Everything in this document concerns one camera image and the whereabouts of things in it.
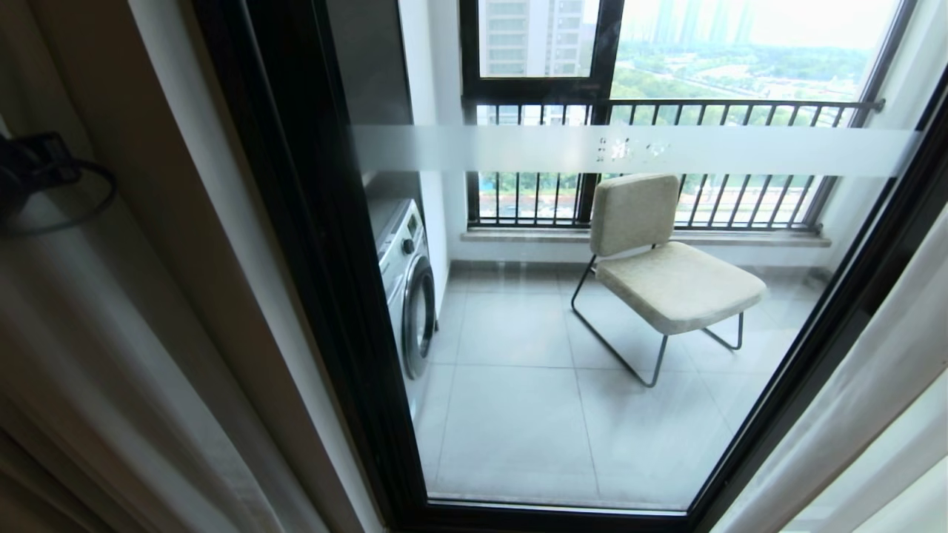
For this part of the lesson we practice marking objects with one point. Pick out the black framed glass sliding door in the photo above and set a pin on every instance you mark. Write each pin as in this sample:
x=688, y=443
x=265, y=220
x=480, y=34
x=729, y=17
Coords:
x=296, y=222

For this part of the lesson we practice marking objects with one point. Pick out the black framed balcony window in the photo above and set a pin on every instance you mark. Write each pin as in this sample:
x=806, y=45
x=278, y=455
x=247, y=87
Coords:
x=609, y=44

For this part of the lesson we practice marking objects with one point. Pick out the black metal balcony railing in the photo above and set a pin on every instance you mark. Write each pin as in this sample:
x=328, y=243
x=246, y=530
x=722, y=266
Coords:
x=740, y=104

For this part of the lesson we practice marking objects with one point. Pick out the grey stone window sill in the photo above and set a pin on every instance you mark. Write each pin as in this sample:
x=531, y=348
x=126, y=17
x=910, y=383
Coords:
x=518, y=237

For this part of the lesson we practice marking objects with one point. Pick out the white front-load washing machine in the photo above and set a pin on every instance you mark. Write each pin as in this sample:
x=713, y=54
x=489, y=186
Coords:
x=404, y=289

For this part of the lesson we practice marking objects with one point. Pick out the dark grey tall cabinet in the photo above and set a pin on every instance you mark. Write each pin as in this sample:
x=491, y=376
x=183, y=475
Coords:
x=370, y=74

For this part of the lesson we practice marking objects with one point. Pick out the beige curtain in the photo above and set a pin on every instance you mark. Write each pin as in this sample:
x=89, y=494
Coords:
x=111, y=370

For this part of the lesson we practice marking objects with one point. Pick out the white sheer curtain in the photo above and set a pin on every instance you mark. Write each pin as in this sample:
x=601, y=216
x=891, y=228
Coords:
x=874, y=414

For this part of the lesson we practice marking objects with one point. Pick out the beige cushioned metal-frame chair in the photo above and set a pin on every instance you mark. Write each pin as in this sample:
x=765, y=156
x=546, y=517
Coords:
x=670, y=285

